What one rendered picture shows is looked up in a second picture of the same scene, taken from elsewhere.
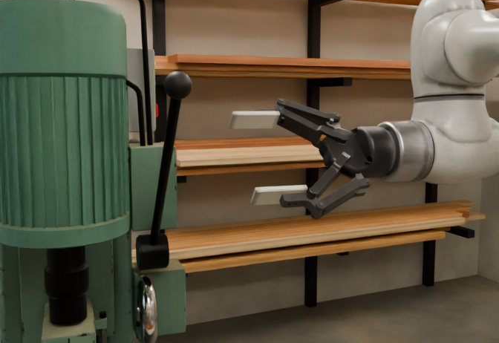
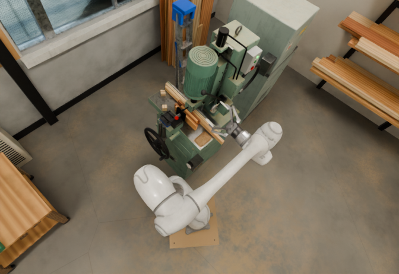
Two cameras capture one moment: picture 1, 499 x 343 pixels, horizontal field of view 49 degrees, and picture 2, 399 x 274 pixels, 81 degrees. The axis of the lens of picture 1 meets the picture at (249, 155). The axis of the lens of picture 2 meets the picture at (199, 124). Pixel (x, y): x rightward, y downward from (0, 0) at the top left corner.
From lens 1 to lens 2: 120 cm
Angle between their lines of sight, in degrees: 65
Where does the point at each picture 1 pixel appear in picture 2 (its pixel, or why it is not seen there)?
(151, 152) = (231, 82)
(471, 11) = (260, 137)
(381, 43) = not seen: outside the picture
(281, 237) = (377, 101)
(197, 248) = (338, 77)
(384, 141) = (234, 134)
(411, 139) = (238, 140)
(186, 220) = (360, 60)
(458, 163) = not seen: hidden behind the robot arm
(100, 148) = (196, 87)
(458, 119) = not seen: hidden behind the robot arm
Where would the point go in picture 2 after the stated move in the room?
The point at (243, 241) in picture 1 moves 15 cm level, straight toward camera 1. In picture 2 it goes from (360, 89) to (351, 92)
